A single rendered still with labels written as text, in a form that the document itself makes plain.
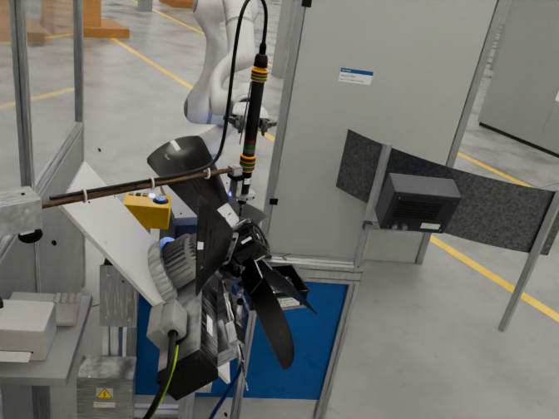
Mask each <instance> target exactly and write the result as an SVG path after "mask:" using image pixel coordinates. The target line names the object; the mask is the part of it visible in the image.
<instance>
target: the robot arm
mask: <svg viewBox="0 0 559 419"><path fill-rule="evenodd" d="M244 2H245V0H194V2H193V6H192V9H193V14H194V17H195V19H196V21H197V22H198V24H199V25H200V27H201V29H202V30H203V32H204V34H205V38H206V50H205V63H204V68H203V71H202V73H201V75H200V78H199V80H198V82H197V83H196V84H195V85H194V86H193V88H192V89H191V91H190V93H189V94H188V96H187V98H186V100H185V103H184V110H183V111H184V116H185V117H186V119H187V120H188V121H189V122H191V123H194V124H203V125H215V126H214V127H212V128H211V129H209V130H208V131H204V132H202V133H200V134H199V135H198V136H199V137H201V138H202V139H203V141H204V142H205V145H206V147H207V148H208V150H209V152H210V154H211V156H212V159H214V158H215V157H216V155H217V153H218V151H219V148H220V143H221V139H222V134H223V129H224V123H225V111H226V104H227V97H228V90H223V89H222V86H223V83H224V81H225V79H226V78H227V77H228V76H230V69H231V63H232V56H233V49H234V43H235V33H236V28H237V22H238V18H239V15H240V10H241V8H242V6H243V3H244ZM257 15H258V3H257V1H256V0H250V1H249V3H248V5H247V7H246V9H245V12H244V16H243V19H242V23H241V27H240V36H239V42H238V48H237V54H236V61H235V72H237V71H240V70H243V69H245V68H248V67H251V66H253V65H254V62H255V55H256V50H255V32H254V23H253V21H254V20H255V19H256V18H257ZM221 22H225V30H226V35H225V34H224V33H223V32H222V31H221V30H220V28H219V24H220V23H221ZM249 87H250V84H249V83H247V82H245V83H240V84H239V85H238V86H236V87H235V89H234V90H232V95H231V102H230V114H229V120H228V126H227V132H226V137H225V139H226V138H227V136H228V135H229V134H230V133H231V132H232V131H233V130H234V129H237V130H238V133H239V134H240V133H241V130H242V125H243V120H244V115H245V107H246V102H247V96H248V92H249ZM272 126H277V121H275V120H272V119H270V118H268V114H267V111H266V110H265V108H264V107H263V106H262V105H261V110H260V121H259V127H258V131H261V135H262V136H265V132H267V130H268V129H269V128H272ZM223 154H224V147H223V150H222V152H221V155H220V158H219V159H218V160H217V161H216V162H215V165H216V167H217V170H220V169H222V162H223Z"/></svg>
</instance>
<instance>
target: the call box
mask: <svg viewBox="0 0 559 419"><path fill-rule="evenodd" d="M142 195H143V194H141V196H136V193H134V195H129V192H127V193H126V197H125V199H124V202H123V204H124V205H125V206H126V208H127V209H128V210H129V211H130V212H131V213H132V214H133V216H134V217H135V218H136V219H137V220H138V221H139V223H140V224H141V225H142V226H143V227H144V228H148V229H168V227H169V221H170V214H171V196H169V195H164V196H165V197H166V202H165V203H157V202H155V197H157V196H159V195H155V197H149V195H150V194H148V196H147V197H145V196H142Z"/></svg>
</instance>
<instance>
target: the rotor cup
mask: <svg viewBox="0 0 559 419"><path fill-rule="evenodd" d="M232 229H233V230H234V232H236V233H238V234H239V236H238V239H237V241H236V244H235V247H234V250H233V253H232V255H231V257H230V261H229V263H228V264H224V265H222V266H221V267H220V271H221V272H222V273H223V274H224V276H226V277H227V278H228V279H230V280H236V279H237V278H239V277H240V266H241V265H242V266H243V267H246V266H247V265H248V263H249V262H250V261H251V260H252V259H254V260H257V259H259V258H261V257H262V256H265V257H267V256H268V255H270V246H269V243H268V241H267V239H266V237H265V235H264V233H263V232H262V230H261V229H260V227H259V226H258V225H257V224H256V222H254V221H253V220H252V219H250V218H248V219H246V220H245V221H243V222H241V223H240V224H238V225H235V226H234V227H232ZM256 234H259V235H260V240H259V239H258V237H257V235H256ZM249 237H251V239H250V240H249V241H247V242H245V243H244V244H242V243H241V242H242V241H243V240H245V239H248V238H249ZM265 257H264V258H265ZM262 259H263V258H262ZM262 259H260V260H262ZM260 260H258V261H260ZM258 261H256V263H257V262H258Z"/></svg>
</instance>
